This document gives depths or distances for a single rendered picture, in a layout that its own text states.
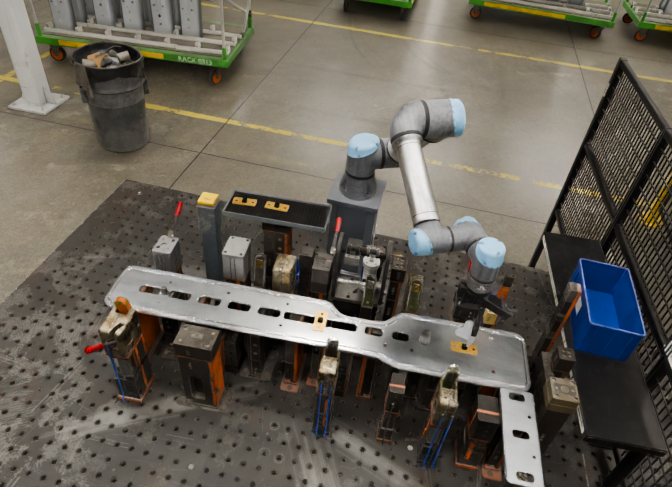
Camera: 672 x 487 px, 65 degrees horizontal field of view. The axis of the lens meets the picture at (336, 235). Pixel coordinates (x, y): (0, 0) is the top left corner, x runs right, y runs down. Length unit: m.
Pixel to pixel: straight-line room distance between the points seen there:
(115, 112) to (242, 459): 3.07
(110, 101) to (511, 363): 3.38
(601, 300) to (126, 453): 1.65
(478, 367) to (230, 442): 0.82
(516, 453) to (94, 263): 1.79
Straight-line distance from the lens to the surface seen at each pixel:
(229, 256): 1.79
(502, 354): 1.78
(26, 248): 3.78
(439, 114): 1.63
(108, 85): 4.19
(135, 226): 2.61
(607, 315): 2.02
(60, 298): 2.36
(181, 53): 5.49
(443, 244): 1.46
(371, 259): 1.78
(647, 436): 1.77
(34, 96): 5.32
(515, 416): 1.66
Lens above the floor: 2.32
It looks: 40 degrees down
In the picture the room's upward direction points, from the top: 6 degrees clockwise
